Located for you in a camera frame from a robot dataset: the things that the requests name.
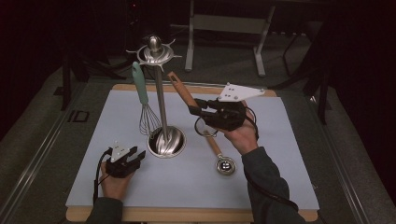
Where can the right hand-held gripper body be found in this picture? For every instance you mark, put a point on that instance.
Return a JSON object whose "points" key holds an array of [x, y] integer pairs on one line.
{"points": [[229, 115]]}

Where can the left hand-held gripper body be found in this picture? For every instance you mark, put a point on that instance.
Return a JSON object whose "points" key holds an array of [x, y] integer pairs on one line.
{"points": [[120, 165]]}

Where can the steel utensil stand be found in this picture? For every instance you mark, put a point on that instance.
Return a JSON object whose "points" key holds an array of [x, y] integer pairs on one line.
{"points": [[166, 143]]}

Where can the person's left hand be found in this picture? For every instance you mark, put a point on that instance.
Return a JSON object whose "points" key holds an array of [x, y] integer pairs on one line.
{"points": [[113, 186]]}

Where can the person's right hand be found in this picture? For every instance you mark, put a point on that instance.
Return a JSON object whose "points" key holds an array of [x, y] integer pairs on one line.
{"points": [[244, 137]]}

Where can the white metal stand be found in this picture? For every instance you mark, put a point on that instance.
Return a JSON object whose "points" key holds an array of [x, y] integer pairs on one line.
{"points": [[225, 25]]}

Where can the black metal stand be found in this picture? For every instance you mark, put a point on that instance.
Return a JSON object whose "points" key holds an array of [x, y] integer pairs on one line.
{"points": [[322, 87], [67, 81]]}

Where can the metal floor rail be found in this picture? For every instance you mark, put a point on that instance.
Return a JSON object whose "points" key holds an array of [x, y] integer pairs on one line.
{"points": [[34, 161]]}

